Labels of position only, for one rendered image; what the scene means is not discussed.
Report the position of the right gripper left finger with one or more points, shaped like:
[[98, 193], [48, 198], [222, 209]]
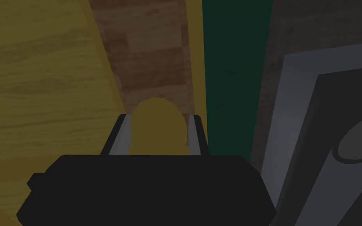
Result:
[[118, 139]]

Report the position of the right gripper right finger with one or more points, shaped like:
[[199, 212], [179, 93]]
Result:
[[195, 138]]

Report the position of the yellow round door knob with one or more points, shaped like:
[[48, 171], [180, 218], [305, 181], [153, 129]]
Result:
[[159, 128]]

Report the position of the yellow wooden door leaf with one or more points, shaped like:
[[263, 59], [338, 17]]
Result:
[[39, 94]]

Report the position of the grey appliance with round part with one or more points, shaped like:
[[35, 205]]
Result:
[[322, 138]]

